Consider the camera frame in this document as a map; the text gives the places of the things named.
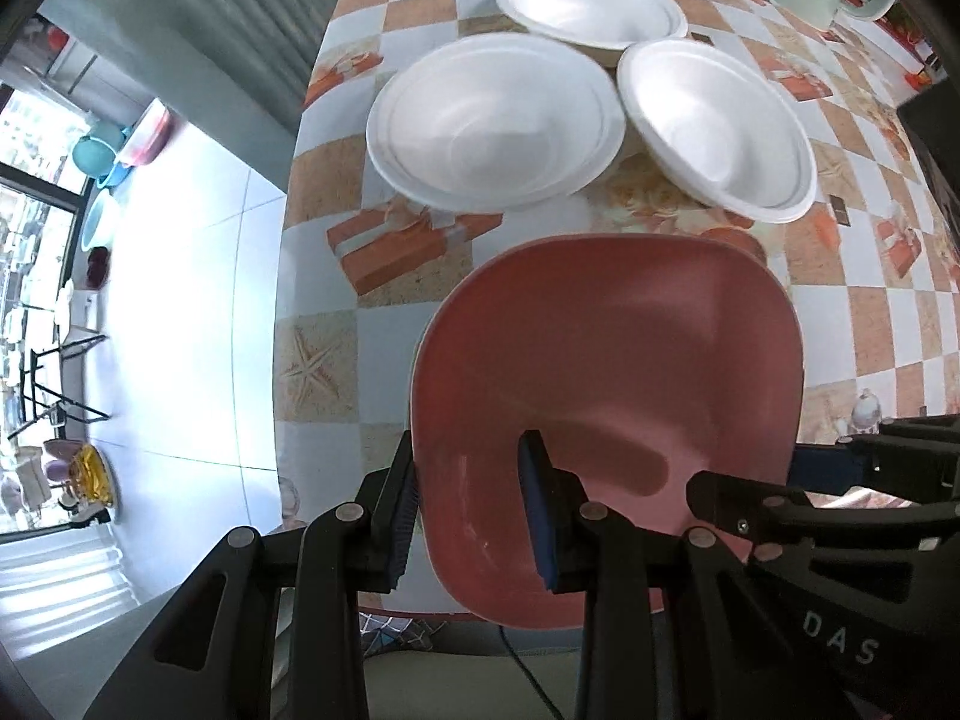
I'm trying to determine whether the pink square plate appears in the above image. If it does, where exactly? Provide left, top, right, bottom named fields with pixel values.
left=409, top=234, right=806, bottom=631

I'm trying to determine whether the black cable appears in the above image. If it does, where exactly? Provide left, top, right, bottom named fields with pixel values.
left=501, top=624, right=567, bottom=720

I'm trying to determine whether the yellow glass dish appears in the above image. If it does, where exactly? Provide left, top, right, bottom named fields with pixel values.
left=69, top=444, right=121, bottom=524

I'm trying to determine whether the black metal stand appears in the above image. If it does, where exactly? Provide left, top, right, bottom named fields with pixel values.
left=6, top=331, right=111, bottom=437

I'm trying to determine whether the white wide-rimmed foam bowl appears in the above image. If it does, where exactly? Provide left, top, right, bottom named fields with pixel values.
left=366, top=34, right=626, bottom=215

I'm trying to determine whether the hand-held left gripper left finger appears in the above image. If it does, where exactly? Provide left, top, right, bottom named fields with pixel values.
left=82, top=429, right=419, bottom=720

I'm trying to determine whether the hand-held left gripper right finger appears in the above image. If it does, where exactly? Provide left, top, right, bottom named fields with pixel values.
left=517, top=430, right=826, bottom=720

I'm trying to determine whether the pink plastic basin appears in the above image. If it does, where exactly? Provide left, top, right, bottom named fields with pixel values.
left=115, top=100, right=175, bottom=170

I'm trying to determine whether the teal plastic basin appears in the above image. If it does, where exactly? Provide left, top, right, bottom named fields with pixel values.
left=72, top=122, right=125, bottom=175

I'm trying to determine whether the light blue plastic basin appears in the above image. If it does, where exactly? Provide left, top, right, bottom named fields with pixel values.
left=80, top=190, right=122, bottom=253

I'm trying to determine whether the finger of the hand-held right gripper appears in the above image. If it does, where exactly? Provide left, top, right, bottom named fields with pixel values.
left=685, top=469, right=960, bottom=550
left=787, top=414, right=960, bottom=502

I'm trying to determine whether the checkered printed tablecloth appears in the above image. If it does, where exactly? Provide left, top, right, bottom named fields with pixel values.
left=274, top=0, right=960, bottom=620

